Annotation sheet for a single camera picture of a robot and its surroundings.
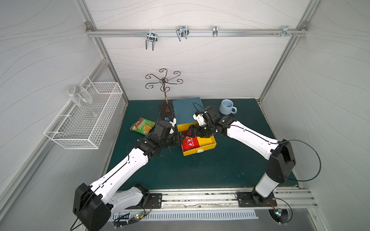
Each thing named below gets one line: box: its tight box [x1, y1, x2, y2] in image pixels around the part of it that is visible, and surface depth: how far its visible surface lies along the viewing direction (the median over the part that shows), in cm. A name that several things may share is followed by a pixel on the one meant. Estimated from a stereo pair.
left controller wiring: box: [113, 199, 153, 229], surface depth 69 cm
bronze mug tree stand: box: [145, 68, 184, 120], surface depth 92 cm
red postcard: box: [182, 134, 200, 152], surface depth 81 cm
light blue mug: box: [218, 98, 238, 116], surface depth 113 cm
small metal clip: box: [212, 25, 219, 38], surface depth 80 cm
